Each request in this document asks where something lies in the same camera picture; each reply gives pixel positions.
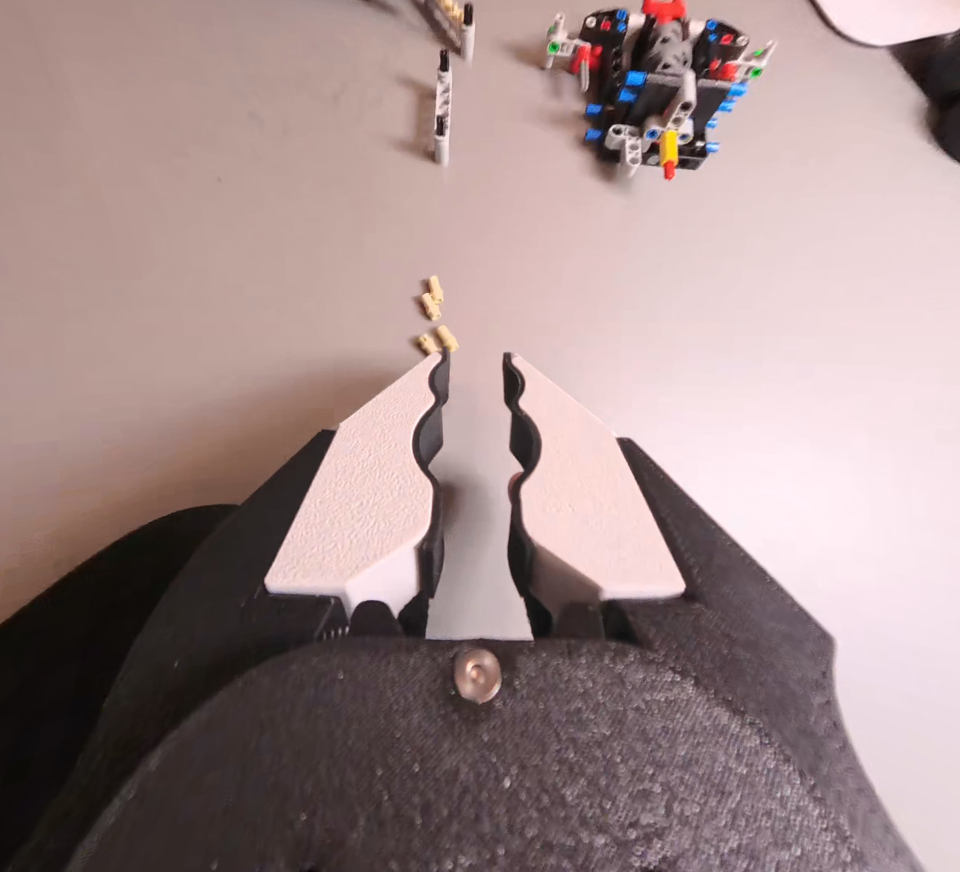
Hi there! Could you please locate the grey lego beam frame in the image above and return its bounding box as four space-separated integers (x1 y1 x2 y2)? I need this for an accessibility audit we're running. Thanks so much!
429 49 456 167
422 0 477 62

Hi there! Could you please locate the pile of tan lego pins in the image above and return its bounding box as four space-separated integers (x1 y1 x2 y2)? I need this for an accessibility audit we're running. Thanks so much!
416 274 460 356

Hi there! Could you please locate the lego car chassis assembly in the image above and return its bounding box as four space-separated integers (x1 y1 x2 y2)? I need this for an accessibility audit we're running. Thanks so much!
541 0 779 183

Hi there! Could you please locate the black lego tire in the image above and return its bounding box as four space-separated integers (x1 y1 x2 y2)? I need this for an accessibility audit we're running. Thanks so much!
896 36 960 164

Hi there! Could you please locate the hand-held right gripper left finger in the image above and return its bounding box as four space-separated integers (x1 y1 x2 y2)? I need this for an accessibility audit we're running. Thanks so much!
262 349 453 638

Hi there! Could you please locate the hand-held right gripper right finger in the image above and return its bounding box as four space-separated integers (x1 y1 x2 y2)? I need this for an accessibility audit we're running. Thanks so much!
501 351 687 639

